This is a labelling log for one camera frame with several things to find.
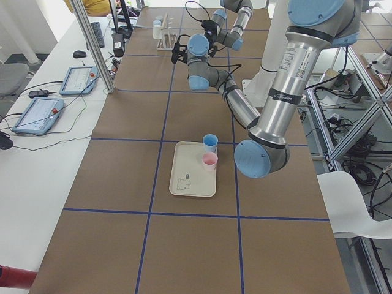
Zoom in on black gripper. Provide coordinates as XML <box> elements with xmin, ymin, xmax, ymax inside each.
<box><xmin>200</xmin><ymin>20</ymin><xmax>219</xmax><ymax>43</ymax></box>
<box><xmin>171</xmin><ymin>42</ymin><xmax>187</xmax><ymax>64</ymax></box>

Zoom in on pale cream plastic cup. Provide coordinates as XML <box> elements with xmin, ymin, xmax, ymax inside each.
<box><xmin>153</xmin><ymin>24</ymin><xmax>162</xmax><ymax>40</ymax></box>

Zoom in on pink plastic cup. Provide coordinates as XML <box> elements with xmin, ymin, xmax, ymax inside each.
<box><xmin>202</xmin><ymin>152</ymin><xmax>218</xmax><ymax>172</ymax></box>

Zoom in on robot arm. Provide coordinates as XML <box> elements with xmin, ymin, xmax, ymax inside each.
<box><xmin>201</xmin><ymin>0</ymin><xmax>253</xmax><ymax>51</ymax></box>
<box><xmin>171</xmin><ymin>1</ymin><xmax>362</xmax><ymax>178</ymax></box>

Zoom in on medium blue plastic cup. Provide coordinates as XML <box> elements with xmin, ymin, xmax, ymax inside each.
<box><xmin>203</xmin><ymin>134</ymin><xmax>218</xmax><ymax>153</ymax></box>

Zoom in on black labelled box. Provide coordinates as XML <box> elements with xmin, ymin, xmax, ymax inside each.
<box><xmin>111</xmin><ymin>33</ymin><xmax>125</xmax><ymax>57</ymax></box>

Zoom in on black keyboard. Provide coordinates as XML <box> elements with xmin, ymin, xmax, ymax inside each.
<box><xmin>91</xmin><ymin>22</ymin><xmax>105</xmax><ymax>48</ymax></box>

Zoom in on yellow jacket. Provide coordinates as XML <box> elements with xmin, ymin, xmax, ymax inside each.
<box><xmin>83</xmin><ymin>0</ymin><xmax>111</xmax><ymax>17</ymax></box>

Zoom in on black computer mouse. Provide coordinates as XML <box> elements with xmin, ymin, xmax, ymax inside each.
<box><xmin>73</xmin><ymin>50</ymin><xmax>87</xmax><ymax>59</ymax></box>

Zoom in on blue teach pendant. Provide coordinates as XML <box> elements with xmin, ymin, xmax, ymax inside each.
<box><xmin>59</xmin><ymin>66</ymin><xmax>99</xmax><ymax>96</ymax></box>
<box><xmin>11</xmin><ymin>97</ymin><xmax>65</xmax><ymax>135</ymax></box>

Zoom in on cream serving tray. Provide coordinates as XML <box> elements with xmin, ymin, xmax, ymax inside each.
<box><xmin>169</xmin><ymin>141</ymin><xmax>217</xmax><ymax>197</ymax></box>

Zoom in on black power adapter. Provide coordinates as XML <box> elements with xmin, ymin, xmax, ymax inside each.
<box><xmin>28</xmin><ymin>90</ymin><xmax>50</xmax><ymax>99</ymax></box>

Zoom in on grey office chair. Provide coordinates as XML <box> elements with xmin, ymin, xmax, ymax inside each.
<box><xmin>1</xmin><ymin>63</ymin><xmax>29</xmax><ymax>97</ymax></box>

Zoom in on brown table mat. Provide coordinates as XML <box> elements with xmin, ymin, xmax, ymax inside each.
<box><xmin>31</xmin><ymin>7</ymin><xmax>350</xmax><ymax>293</ymax></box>

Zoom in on white plastic chair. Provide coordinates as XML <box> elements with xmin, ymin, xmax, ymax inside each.
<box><xmin>317</xmin><ymin>171</ymin><xmax>391</xmax><ymax>239</ymax></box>

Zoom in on red fire extinguisher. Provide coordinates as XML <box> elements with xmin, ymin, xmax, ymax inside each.
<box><xmin>0</xmin><ymin>265</ymin><xmax>37</xmax><ymax>290</ymax></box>

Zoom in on white wire cup rack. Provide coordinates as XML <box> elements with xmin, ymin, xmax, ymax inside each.
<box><xmin>156</xmin><ymin>13</ymin><xmax>177</xmax><ymax>51</ymax></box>

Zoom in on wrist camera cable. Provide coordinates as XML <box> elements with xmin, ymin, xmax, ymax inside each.
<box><xmin>184</xmin><ymin>0</ymin><xmax>212</xmax><ymax>23</ymax></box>

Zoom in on aluminium frame post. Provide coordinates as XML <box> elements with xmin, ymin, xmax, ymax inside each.
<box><xmin>70</xmin><ymin>0</ymin><xmax>114</xmax><ymax>93</ymax></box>

